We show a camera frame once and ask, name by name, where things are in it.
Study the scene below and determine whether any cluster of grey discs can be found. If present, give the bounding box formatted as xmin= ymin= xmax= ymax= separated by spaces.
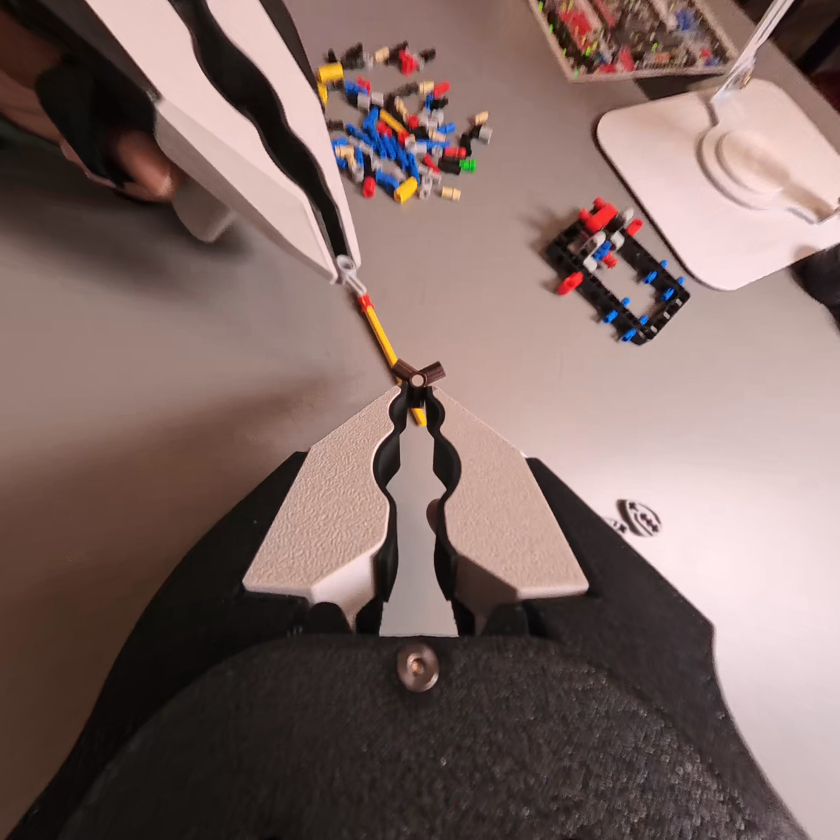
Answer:
xmin=604 ymin=499 xmax=664 ymax=539

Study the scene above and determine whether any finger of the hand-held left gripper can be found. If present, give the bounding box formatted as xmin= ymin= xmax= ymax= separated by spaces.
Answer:
xmin=197 ymin=0 xmax=363 ymax=270
xmin=85 ymin=0 xmax=345 ymax=284

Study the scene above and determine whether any pile of small lego pieces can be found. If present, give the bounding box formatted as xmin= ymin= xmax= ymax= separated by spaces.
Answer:
xmin=317 ymin=42 xmax=493 ymax=204

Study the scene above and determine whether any colourful sticker sheet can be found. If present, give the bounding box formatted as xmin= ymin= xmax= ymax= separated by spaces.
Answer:
xmin=528 ymin=0 xmax=739 ymax=83

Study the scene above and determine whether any yellow lego axle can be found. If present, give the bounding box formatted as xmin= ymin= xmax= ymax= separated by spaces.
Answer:
xmin=360 ymin=295 xmax=429 ymax=427

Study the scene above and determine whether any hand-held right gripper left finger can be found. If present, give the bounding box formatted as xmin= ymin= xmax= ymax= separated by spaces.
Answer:
xmin=243 ymin=385 xmax=412 ymax=634

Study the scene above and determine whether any black lego frame assembly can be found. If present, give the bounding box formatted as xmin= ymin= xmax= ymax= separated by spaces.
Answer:
xmin=543 ymin=197 xmax=691 ymax=347

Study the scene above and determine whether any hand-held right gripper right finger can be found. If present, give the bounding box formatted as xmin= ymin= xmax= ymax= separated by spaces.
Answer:
xmin=425 ymin=386 xmax=589 ymax=634

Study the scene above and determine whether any white book stand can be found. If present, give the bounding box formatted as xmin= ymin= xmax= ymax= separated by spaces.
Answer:
xmin=596 ymin=0 xmax=840 ymax=291

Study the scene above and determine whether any brown lego connector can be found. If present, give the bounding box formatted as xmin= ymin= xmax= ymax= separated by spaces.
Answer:
xmin=395 ymin=359 xmax=448 ymax=396

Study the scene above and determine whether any person's left hand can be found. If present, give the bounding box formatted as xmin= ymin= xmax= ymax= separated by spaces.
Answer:
xmin=0 ymin=10 xmax=186 ymax=203

